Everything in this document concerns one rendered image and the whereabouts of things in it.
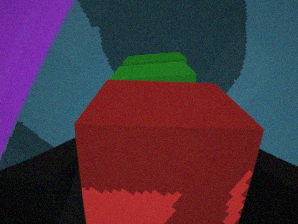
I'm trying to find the green block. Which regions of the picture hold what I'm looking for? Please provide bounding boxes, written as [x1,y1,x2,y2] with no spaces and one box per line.
[122,52,186,67]
[110,61,196,83]

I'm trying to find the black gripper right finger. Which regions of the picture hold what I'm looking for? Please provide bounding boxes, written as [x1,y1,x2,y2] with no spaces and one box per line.
[238,149,298,224]

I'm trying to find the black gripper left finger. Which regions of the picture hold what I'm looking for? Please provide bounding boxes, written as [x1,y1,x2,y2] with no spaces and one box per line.
[0,139,86,224]

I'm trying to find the red block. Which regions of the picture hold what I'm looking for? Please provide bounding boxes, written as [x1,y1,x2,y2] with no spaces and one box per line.
[73,80,265,224]

